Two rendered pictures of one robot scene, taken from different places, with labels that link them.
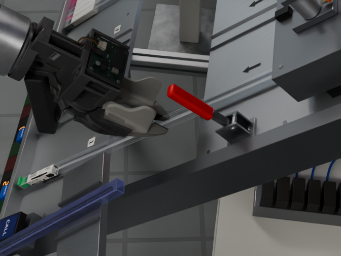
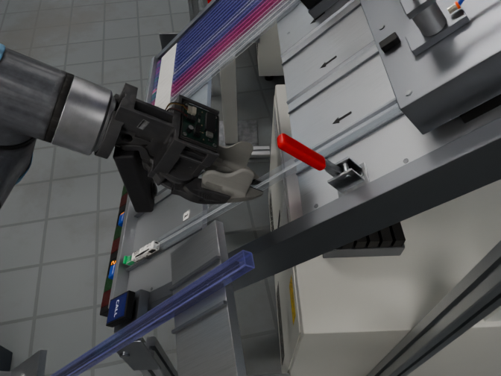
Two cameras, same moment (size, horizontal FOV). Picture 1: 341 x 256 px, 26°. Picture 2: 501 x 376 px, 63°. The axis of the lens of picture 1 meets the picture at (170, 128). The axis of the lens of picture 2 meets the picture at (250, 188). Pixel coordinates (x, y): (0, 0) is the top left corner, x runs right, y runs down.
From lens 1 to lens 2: 42 cm
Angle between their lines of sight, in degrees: 6
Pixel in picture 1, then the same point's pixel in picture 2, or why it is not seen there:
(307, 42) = (437, 60)
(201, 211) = not seen: hidden behind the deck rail
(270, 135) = (397, 175)
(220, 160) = (338, 212)
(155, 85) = (247, 149)
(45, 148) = (144, 227)
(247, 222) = (320, 264)
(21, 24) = (100, 93)
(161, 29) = not seen: hidden behind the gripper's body
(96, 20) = not seen: hidden behind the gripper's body
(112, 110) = (209, 178)
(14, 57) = (97, 130)
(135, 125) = (233, 190)
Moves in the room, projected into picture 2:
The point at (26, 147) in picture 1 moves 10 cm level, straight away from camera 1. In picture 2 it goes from (127, 228) to (109, 190)
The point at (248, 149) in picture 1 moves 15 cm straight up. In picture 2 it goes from (372, 195) to (424, 69)
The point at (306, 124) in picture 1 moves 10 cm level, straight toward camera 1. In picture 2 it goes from (444, 155) to (463, 254)
